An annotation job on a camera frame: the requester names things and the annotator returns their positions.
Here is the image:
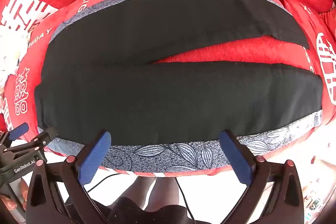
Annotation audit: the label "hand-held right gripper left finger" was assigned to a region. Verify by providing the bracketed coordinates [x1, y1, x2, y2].
[26, 130, 112, 224]

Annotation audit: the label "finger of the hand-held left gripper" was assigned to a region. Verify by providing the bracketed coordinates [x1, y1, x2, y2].
[4, 127, 59, 159]
[0, 123, 30, 148]

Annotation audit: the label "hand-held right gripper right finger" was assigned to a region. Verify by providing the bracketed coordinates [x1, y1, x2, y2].
[219, 130, 305, 224]

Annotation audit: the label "black pants with patterned trim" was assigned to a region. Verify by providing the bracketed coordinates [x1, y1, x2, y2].
[34, 0, 324, 170]

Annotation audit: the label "person's left hand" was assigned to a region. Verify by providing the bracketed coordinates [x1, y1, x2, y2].
[0, 179, 28, 214]

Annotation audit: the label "person's legs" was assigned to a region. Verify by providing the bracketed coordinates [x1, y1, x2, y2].
[125, 176, 182, 210]

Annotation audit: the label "white floral cloth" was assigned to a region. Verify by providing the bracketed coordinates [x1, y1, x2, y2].
[0, 26, 31, 109]

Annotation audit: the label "person's black skirt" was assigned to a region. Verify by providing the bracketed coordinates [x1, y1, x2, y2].
[93, 196, 212, 224]

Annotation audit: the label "blurred colourful clutter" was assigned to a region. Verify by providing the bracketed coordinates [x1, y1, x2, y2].
[301, 179, 332, 220]

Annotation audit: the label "red printed blanket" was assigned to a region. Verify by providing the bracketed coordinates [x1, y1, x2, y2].
[0, 0, 336, 178]

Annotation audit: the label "black cable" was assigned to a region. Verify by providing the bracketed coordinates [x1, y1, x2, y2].
[86, 173, 123, 193]
[174, 177, 196, 224]

